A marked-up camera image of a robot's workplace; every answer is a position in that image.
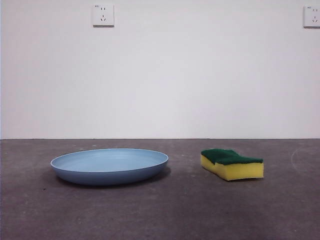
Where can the yellow sponge green scouring pad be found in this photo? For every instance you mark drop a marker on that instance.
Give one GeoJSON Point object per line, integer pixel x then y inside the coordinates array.
{"type": "Point", "coordinates": [240, 171]}

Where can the white wall socket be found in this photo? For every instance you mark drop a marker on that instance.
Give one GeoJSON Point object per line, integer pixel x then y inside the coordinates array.
{"type": "Point", "coordinates": [312, 16]}
{"type": "Point", "coordinates": [103, 15]}

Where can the blue round plate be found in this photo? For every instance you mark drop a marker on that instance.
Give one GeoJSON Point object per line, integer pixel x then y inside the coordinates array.
{"type": "Point", "coordinates": [110, 172]}

